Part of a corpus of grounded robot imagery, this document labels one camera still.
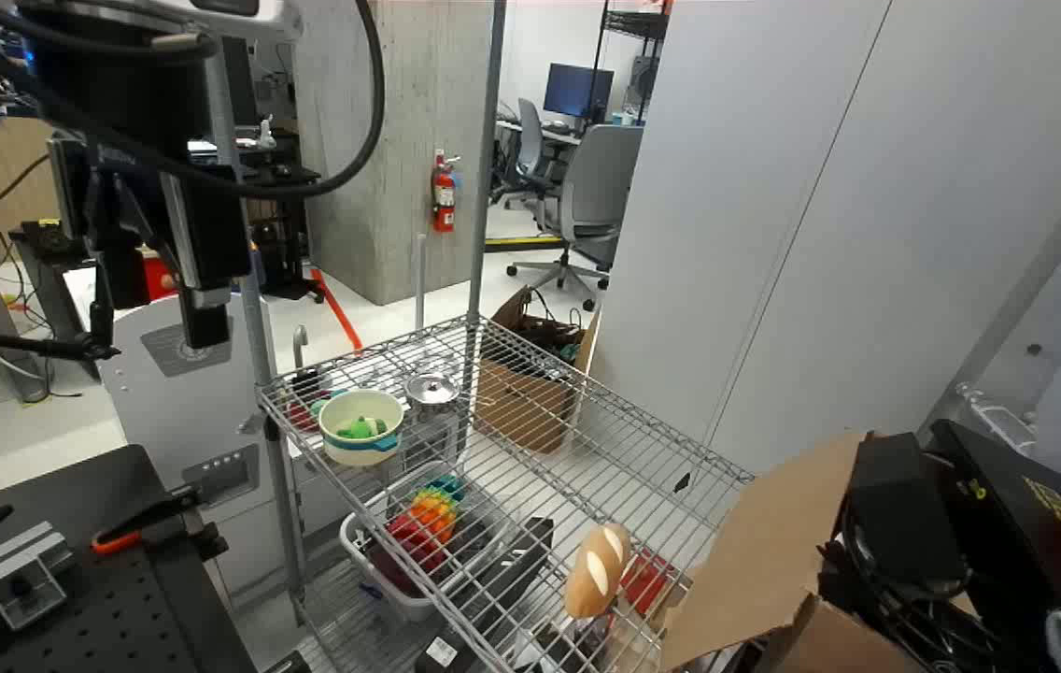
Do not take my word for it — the bread loaf toy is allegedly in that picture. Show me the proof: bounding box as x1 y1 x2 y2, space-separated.
564 525 630 618

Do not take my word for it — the wire metal shelf rack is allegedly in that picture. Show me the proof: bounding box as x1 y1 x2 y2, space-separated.
201 0 757 673

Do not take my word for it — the silver pot lid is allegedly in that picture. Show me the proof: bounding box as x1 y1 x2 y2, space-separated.
409 378 461 409

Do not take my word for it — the white pot with teal handles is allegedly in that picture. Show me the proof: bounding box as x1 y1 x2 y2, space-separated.
313 388 409 468

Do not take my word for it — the rainbow stacking toy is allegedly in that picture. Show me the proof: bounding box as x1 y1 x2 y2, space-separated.
384 475 462 556

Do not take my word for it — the black box under shelf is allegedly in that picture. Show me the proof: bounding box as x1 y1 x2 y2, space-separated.
447 516 553 630

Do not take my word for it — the brown cardboard flap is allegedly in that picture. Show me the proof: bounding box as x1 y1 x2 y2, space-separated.
661 435 862 668

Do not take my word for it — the grey office chair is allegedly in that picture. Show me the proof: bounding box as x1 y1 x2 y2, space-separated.
507 124 641 309

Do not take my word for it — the computer monitor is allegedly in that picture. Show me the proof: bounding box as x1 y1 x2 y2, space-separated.
542 64 613 124

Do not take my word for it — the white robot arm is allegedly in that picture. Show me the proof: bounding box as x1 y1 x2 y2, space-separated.
0 0 384 358

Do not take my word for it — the red box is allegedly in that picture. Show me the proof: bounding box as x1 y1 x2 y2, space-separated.
143 257 181 298

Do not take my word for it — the black equipment case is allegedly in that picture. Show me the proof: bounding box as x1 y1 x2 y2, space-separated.
819 418 1061 673

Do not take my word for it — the grey robot control box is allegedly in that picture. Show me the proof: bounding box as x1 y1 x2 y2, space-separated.
98 298 285 592

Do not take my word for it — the open cardboard box on floor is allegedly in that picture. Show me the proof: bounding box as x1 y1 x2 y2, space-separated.
475 289 593 453

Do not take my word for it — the white plastic basket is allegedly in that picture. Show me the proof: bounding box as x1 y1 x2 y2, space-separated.
340 463 507 622

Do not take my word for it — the green plush toy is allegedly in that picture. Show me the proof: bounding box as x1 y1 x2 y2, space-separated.
333 416 390 443

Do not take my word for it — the black camera tripod arm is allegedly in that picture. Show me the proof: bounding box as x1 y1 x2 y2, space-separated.
0 156 121 368

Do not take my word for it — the red object under shelf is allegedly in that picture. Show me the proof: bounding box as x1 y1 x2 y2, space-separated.
620 555 674 618

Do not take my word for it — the red fire extinguisher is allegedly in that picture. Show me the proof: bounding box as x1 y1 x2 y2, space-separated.
430 151 456 237

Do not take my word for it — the orange handled clamp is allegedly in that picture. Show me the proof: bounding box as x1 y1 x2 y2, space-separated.
91 487 229 562

